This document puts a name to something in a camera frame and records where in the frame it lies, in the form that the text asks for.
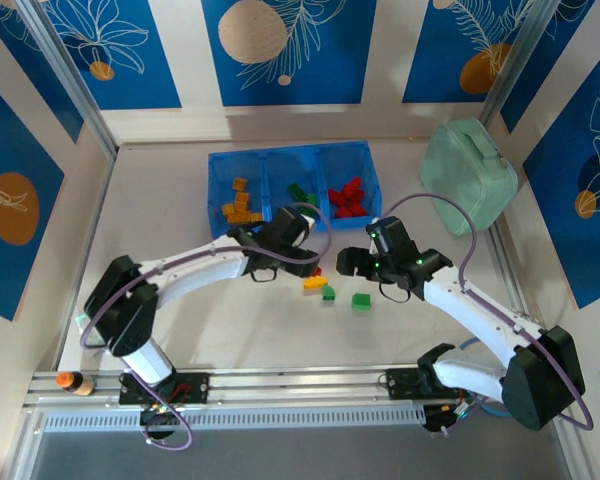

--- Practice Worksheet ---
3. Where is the blue three-compartment tray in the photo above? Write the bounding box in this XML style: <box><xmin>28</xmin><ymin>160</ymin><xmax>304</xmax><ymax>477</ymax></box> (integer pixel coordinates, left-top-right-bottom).
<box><xmin>208</xmin><ymin>141</ymin><xmax>383</xmax><ymax>237</ymax></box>

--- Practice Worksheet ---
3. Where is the teal zippered fabric case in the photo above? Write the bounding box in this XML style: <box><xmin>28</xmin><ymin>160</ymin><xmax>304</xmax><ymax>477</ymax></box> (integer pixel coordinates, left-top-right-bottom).
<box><xmin>418</xmin><ymin>116</ymin><xmax>520</xmax><ymax>237</ymax></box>

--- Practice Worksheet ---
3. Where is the blue stethoscope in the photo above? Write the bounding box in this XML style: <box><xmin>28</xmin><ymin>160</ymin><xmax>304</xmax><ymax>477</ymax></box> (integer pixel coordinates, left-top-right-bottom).
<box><xmin>459</xmin><ymin>337</ymin><xmax>506</xmax><ymax>417</ymax></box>

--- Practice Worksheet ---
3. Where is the brown bottle orange cap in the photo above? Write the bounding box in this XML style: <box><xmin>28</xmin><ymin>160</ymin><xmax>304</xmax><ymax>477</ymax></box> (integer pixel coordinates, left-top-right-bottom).
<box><xmin>56</xmin><ymin>371</ymin><xmax>97</xmax><ymax>397</ymax></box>

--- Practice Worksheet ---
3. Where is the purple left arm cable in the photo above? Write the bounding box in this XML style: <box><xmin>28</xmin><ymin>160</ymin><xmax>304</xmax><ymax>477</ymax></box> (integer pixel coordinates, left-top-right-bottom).
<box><xmin>81</xmin><ymin>202</ymin><xmax>334</xmax><ymax>452</ymax></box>

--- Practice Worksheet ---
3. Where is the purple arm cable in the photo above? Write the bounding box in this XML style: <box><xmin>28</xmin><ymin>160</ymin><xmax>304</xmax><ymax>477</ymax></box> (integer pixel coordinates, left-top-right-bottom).
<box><xmin>81</xmin><ymin>202</ymin><xmax>334</xmax><ymax>452</ymax></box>
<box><xmin>378</xmin><ymin>193</ymin><xmax>595</xmax><ymax>432</ymax></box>

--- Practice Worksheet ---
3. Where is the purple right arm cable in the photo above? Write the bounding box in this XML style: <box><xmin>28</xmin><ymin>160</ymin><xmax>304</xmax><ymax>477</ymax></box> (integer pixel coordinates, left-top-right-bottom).
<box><xmin>378</xmin><ymin>193</ymin><xmax>595</xmax><ymax>432</ymax></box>

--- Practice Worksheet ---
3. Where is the aluminium frame side rail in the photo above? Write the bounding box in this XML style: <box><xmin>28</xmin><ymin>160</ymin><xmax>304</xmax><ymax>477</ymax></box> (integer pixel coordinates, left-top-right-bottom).
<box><xmin>485</xmin><ymin>219</ymin><xmax>531</xmax><ymax>317</ymax></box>

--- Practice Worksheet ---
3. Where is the aluminium mounting rail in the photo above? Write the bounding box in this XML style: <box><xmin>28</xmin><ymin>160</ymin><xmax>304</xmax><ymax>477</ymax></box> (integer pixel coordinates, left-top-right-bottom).
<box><xmin>22</xmin><ymin>367</ymin><xmax>511</xmax><ymax>409</ymax></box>

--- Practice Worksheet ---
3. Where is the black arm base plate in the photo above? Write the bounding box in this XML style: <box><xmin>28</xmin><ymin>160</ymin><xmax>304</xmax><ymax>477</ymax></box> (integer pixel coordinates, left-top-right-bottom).
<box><xmin>385</xmin><ymin>367</ymin><xmax>476</xmax><ymax>401</ymax></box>
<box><xmin>118</xmin><ymin>372</ymin><xmax>211</xmax><ymax>405</ymax></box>

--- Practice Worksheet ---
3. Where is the white slotted cable duct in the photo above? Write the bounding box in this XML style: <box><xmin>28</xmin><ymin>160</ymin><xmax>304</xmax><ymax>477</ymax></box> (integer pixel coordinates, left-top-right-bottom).
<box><xmin>42</xmin><ymin>404</ymin><xmax>426</xmax><ymax>430</ymax></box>

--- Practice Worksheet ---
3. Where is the aluminium frame post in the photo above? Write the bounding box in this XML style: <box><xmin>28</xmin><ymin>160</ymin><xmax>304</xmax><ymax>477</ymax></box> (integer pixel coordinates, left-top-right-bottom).
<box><xmin>478</xmin><ymin>0</ymin><xmax>566</xmax><ymax>129</ymax></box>
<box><xmin>14</xmin><ymin>0</ymin><xmax>120</xmax><ymax>159</ymax></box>

